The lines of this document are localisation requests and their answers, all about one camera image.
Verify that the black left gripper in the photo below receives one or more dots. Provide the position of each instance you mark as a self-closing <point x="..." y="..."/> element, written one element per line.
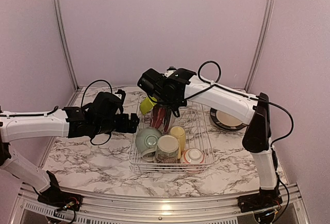
<point x="124" y="127"/>

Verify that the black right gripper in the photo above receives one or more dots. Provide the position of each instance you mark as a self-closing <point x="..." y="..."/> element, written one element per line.
<point x="181" y="104"/>

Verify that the red plate with teal flower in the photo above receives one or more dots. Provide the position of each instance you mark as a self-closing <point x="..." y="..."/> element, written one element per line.
<point x="167" y="120"/>

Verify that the pink polka dot plate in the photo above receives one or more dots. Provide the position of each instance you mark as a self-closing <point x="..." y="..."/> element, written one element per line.
<point x="158" y="115"/>

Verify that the light blue floral plate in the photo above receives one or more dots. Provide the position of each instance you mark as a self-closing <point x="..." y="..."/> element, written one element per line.
<point x="214" y="120"/>

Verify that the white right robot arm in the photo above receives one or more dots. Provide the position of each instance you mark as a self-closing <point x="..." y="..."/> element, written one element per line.
<point x="175" y="88"/>

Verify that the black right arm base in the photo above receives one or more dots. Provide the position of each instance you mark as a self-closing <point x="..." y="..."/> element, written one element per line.
<point x="259" y="201"/>

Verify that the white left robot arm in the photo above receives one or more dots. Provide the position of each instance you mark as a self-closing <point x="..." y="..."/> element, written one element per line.
<point x="69" y="122"/>

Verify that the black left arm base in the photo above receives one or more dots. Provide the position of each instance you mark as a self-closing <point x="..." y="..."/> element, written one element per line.
<point x="54" y="196"/>

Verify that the light blue bowl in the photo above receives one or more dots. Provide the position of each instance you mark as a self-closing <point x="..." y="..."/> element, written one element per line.
<point x="146" y="142"/>

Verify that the yellow mug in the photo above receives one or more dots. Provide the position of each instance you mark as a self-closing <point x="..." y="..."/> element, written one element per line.
<point x="179" y="133"/>

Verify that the lime green bowl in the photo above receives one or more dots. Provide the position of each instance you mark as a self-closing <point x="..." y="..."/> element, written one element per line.
<point x="147" y="105"/>

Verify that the patterned cream mug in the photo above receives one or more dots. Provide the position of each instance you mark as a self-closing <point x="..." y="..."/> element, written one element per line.
<point x="167" y="150"/>

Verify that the orange rimmed white bowl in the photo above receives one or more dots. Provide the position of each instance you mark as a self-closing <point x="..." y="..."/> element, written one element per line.
<point x="191" y="160"/>

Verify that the white wire dish rack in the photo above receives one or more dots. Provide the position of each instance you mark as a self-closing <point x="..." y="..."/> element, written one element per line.
<point x="193" y="120"/>

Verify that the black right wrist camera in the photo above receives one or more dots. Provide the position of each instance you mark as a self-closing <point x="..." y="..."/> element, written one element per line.
<point x="151" y="82"/>

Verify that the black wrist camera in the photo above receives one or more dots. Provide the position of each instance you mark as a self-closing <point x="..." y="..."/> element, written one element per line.
<point x="151" y="82"/>
<point x="107" y="104"/>

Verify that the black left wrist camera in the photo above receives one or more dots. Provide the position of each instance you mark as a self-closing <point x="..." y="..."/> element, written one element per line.
<point x="107" y="104"/>

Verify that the aluminium front rail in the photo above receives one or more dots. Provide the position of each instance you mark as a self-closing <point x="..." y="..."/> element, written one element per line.
<point x="107" y="208"/>

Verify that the aluminium left corner post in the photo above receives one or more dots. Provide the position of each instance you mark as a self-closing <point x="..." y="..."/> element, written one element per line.
<point x="64" y="44"/>

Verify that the aluminium corner post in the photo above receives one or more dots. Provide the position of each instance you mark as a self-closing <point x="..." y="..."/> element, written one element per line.
<point x="266" y="21"/>
<point x="64" y="44"/>

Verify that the aluminium right corner post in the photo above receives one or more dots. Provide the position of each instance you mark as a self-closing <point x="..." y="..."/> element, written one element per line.
<point x="266" y="21"/>

